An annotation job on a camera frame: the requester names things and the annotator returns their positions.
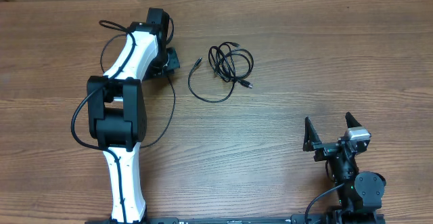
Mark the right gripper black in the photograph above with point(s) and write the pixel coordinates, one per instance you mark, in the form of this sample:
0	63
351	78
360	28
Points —
325	149

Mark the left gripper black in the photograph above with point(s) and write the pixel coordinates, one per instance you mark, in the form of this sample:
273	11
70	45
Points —
174	63

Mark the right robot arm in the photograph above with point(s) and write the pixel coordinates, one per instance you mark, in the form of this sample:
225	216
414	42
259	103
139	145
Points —
359	193

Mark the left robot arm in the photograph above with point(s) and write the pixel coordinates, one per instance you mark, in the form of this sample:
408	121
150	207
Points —
116	108

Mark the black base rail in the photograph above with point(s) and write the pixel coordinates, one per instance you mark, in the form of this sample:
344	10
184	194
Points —
294	219

